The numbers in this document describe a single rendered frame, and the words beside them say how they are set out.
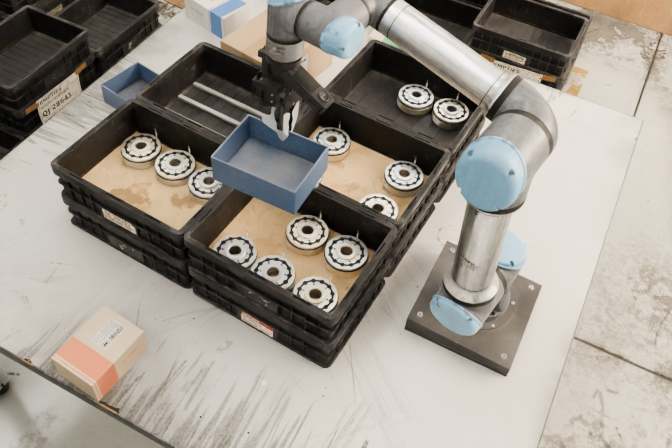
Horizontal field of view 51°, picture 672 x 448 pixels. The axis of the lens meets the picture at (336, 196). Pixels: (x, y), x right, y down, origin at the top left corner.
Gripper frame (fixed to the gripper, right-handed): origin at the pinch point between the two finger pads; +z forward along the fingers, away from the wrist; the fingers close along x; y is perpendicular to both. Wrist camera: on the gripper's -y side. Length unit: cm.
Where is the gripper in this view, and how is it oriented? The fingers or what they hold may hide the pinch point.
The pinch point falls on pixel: (287, 135)
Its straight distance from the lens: 153.0
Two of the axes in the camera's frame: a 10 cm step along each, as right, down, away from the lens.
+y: -8.8, -4.0, 2.8
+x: -4.7, 5.8, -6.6
